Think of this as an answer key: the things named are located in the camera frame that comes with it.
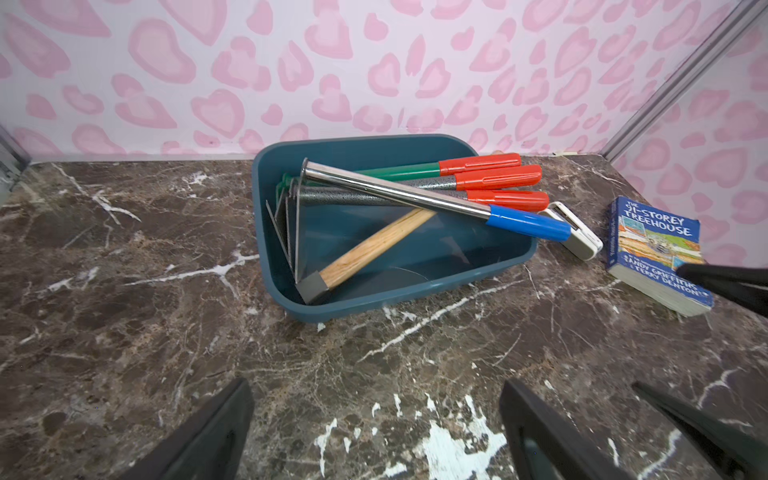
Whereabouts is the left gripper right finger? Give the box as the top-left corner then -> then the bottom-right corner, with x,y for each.
499,379 -> 627,479

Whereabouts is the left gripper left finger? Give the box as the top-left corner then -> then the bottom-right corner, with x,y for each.
121,378 -> 255,479

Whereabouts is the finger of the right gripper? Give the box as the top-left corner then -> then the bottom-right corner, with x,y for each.
632,381 -> 767,479
676,263 -> 768,317

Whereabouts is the wooden handled small hoe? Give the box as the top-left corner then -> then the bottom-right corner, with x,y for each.
296,208 -> 436,304

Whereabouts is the chrome tool with blue grip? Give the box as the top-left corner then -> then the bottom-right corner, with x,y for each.
301,159 -> 571,242

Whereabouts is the black shovel with red grip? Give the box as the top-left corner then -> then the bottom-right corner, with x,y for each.
265,188 -> 551,283

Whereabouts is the green hoe with red grip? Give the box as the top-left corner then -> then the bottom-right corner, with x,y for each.
275,152 -> 523,202

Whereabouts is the teal plastic storage box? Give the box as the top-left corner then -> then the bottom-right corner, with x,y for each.
252,134 -> 537,323

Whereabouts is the blue treehouse paperback book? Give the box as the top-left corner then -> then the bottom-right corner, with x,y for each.
606,196 -> 714,317

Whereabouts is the white stapler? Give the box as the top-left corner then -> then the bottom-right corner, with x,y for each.
540,201 -> 603,261

